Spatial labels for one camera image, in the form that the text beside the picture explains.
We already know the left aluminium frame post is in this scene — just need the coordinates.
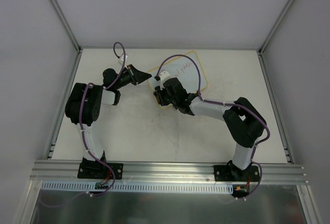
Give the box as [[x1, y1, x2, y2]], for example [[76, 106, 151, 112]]
[[49, 0, 81, 53]]

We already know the right aluminium frame post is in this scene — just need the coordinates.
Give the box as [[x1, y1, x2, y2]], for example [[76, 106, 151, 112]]
[[257, 0, 310, 55]]

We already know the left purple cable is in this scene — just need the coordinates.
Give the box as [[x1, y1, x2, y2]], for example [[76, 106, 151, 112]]
[[38, 41, 128, 207]]

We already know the purple cable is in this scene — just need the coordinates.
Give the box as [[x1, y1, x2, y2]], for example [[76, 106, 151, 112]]
[[38, 41, 128, 207], [154, 55, 271, 204]]

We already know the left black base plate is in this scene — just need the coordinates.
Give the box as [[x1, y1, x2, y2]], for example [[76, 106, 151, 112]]
[[77, 158, 124, 180]]

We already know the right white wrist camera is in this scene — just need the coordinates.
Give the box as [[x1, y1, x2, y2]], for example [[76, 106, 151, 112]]
[[155, 71, 171, 90]]

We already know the yellow framed whiteboard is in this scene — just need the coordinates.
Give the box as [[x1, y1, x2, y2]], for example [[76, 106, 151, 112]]
[[147, 51, 209, 110]]

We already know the aluminium frame post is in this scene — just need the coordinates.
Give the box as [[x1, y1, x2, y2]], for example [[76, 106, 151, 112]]
[[257, 0, 310, 55], [49, 0, 81, 53]]

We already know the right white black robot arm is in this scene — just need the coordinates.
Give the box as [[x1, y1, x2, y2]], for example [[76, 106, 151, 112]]
[[154, 76, 270, 181]]

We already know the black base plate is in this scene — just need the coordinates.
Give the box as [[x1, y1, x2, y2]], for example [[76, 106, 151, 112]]
[[77, 158, 124, 180], [213, 164, 260, 182]]

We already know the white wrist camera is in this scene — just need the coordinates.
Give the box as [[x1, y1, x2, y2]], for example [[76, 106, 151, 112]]
[[119, 54, 128, 66], [155, 71, 171, 90]]

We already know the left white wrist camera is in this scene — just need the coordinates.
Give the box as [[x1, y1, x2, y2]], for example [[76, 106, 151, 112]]
[[119, 54, 128, 66]]

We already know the white slotted cable duct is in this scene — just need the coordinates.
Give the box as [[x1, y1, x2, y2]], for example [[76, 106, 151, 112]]
[[41, 181, 234, 195]]

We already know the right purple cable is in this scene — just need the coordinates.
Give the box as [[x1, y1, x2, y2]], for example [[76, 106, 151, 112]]
[[154, 55, 271, 204]]

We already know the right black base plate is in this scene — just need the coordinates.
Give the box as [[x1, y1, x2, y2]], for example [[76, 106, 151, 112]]
[[213, 164, 260, 182]]

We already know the aluminium mounting rail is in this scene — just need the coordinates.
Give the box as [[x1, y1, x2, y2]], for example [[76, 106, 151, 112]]
[[29, 160, 309, 185]]

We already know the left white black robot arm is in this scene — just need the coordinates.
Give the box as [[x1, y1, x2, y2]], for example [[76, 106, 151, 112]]
[[65, 64, 152, 178]]

